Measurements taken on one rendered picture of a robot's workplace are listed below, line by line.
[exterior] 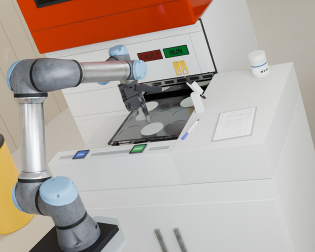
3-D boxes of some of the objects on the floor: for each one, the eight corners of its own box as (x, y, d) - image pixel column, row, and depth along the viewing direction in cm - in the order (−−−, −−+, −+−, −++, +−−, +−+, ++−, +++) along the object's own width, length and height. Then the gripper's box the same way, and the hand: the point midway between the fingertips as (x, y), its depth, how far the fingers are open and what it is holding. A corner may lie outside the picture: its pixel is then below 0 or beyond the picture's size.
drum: (14, 201, 436) (-22, 131, 411) (50, 205, 414) (14, 132, 389) (-23, 234, 411) (-64, 163, 386) (13, 241, 389) (-27, 165, 364)
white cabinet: (159, 243, 338) (108, 117, 303) (336, 240, 295) (300, 93, 260) (114, 335, 287) (46, 196, 252) (320, 346, 244) (273, 181, 209)
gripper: (115, 82, 256) (132, 125, 265) (120, 88, 248) (137, 132, 257) (134, 74, 257) (150, 117, 266) (139, 80, 249) (155, 124, 258)
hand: (149, 119), depth 261 cm, fingers closed
